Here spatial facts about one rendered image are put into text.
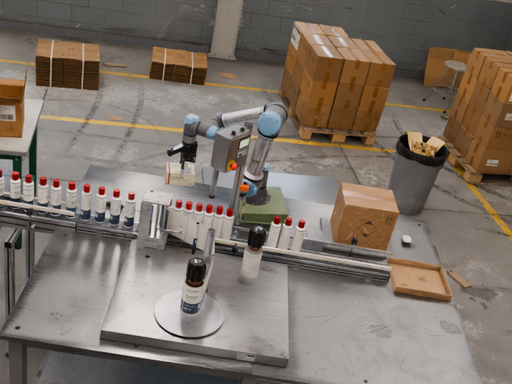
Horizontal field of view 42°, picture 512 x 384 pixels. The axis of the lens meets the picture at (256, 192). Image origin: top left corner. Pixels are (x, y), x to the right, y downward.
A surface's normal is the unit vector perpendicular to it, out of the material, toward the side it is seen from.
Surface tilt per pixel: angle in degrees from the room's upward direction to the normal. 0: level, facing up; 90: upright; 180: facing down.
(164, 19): 90
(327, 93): 90
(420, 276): 0
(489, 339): 0
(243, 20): 90
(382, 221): 90
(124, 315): 0
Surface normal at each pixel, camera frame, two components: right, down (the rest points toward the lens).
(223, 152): -0.59, 0.32
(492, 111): -0.97, -0.05
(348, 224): -0.01, 0.50
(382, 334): 0.18, -0.85
